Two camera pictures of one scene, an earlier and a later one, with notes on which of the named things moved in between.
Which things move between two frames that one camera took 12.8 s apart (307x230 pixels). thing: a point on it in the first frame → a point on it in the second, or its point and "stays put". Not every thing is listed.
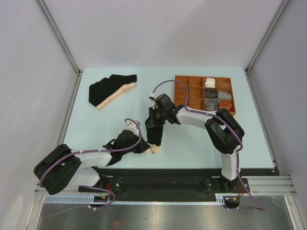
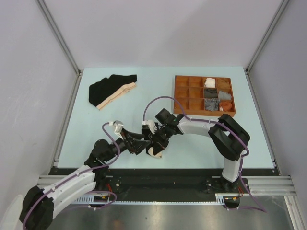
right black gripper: x=152 y=120 → x=155 y=138
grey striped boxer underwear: x=211 y=104 stays put
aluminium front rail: x=259 y=185 stays put
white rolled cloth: x=210 y=83 stays put
